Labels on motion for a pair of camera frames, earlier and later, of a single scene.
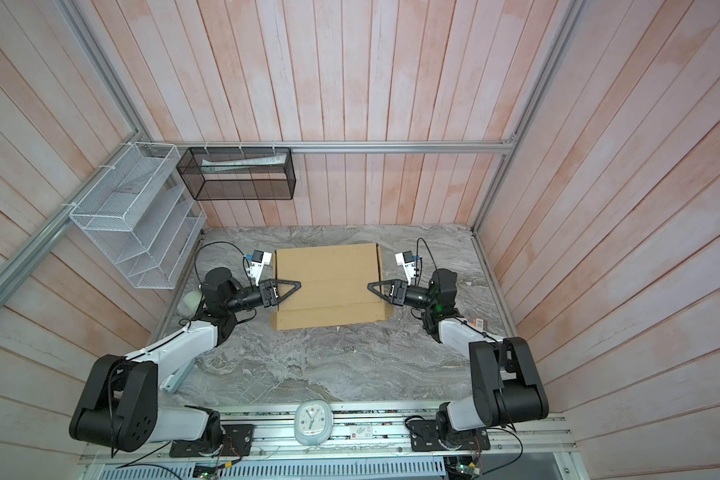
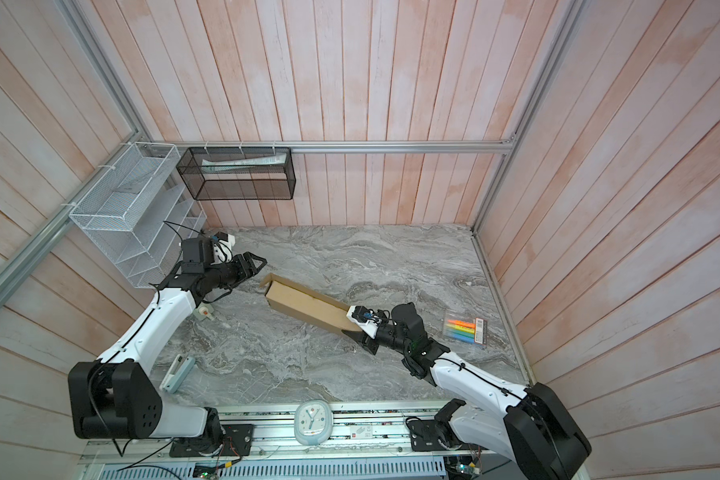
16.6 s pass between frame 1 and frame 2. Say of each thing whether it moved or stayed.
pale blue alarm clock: stayed
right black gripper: moved
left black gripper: moved
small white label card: stayed
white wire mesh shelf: stayed
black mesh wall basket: stayed
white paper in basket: stayed
